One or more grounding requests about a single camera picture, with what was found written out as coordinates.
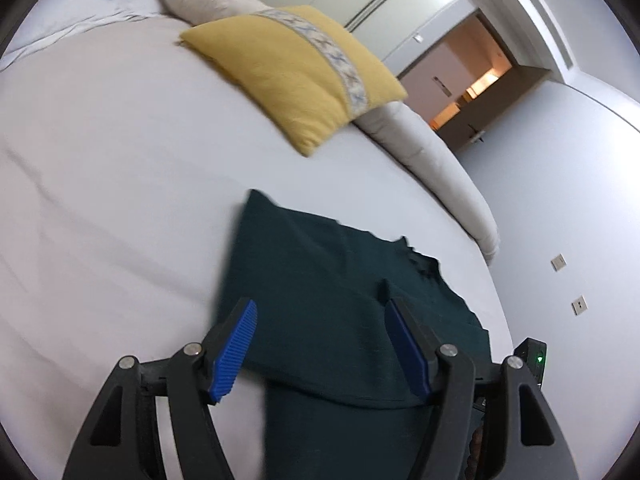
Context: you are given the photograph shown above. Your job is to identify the dark green knitted sweater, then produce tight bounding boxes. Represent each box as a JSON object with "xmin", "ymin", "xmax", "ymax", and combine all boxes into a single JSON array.
[{"xmin": 218, "ymin": 191, "xmax": 491, "ymax": 479}]

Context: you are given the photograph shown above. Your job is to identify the brown open door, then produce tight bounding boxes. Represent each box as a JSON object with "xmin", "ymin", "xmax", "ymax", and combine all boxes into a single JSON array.
[{"xmin": 437, "ymin": 65, "xmax": 552, "ymax": 153}]

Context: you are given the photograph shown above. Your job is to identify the white bed sheet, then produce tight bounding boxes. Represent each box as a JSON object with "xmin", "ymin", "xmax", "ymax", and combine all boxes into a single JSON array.
[{"xmin": 1, "ymin": 17, "xmax": 513, "ymax": 479}]

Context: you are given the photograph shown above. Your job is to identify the yellow cushion with patterned band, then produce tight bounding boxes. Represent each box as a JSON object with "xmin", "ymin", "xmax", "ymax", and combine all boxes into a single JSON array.
[{"xmin": 180, "ymin": 6, "xmax": 407, "ymax": 157}]

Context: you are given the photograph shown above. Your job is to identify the white pillow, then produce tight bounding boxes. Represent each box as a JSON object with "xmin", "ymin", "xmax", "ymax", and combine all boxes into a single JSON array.
[{"xmin": 1, "ymin": 0, "xmax": 167, "ymax": 70}]

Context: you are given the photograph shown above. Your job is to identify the beige rolled duvet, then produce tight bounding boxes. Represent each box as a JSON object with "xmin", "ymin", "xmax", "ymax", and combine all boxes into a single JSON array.
[{"xmin": 163, "ymin": 0, "xmax": 500, "ymax": 261}]

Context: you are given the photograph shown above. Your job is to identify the lower beige wall socket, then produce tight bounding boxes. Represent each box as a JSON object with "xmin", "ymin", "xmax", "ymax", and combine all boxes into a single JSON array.
[{"xmin": 572, "ymin": 296, "xmax": 588, "ymax": 315}]

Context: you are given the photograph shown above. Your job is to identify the beige wall socket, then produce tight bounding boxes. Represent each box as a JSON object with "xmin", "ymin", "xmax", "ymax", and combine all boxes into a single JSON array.
[
  {"xmin": 551, "ymin": 254, "xmax": 566, "ymax": 272},
  {"xmin": 572, "ymin": 296, "xmax": 588, "ymax": 315}
]

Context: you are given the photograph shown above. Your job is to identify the upper beige wall socket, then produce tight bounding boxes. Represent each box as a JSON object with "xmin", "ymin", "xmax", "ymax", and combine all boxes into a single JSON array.
[{"xmin": 551, "ymin": 254, "xmax": 566, "ymax": 272}]

